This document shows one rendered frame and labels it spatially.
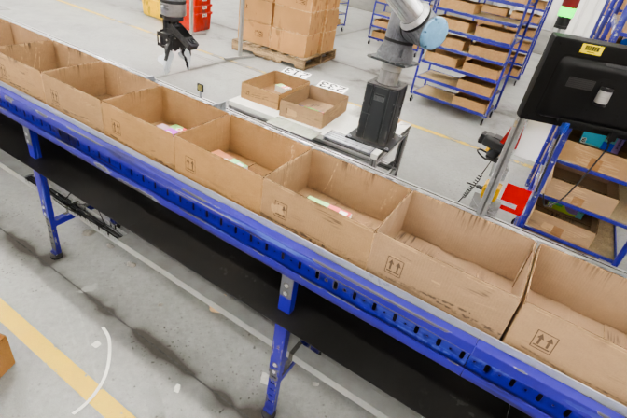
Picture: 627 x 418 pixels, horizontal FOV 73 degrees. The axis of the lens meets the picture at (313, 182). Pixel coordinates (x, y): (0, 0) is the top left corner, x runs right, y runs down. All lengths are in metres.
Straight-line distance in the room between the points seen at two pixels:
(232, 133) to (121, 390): 1.15
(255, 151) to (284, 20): 4.56
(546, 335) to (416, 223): 0.51
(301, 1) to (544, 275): 5.07
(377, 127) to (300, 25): 3.85
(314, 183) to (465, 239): 0.56
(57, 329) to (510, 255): 1.94
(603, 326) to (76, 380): 1.93
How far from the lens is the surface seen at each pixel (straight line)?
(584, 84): 1.70
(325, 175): 1.56
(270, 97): 2.63
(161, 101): 2.03
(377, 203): 1.50
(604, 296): 1.48
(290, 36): 6.14
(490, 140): 1.95
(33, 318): 2.45
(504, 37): 5.24
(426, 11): 2.08
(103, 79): 2.33
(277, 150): 1.65
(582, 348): 1.22
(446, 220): 1.44
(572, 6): 1.79
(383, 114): 2.33
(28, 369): 2.27
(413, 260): 1.19
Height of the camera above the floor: 1.74
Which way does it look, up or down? 31 degrees down
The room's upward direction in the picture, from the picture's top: 10 degrees clockwise
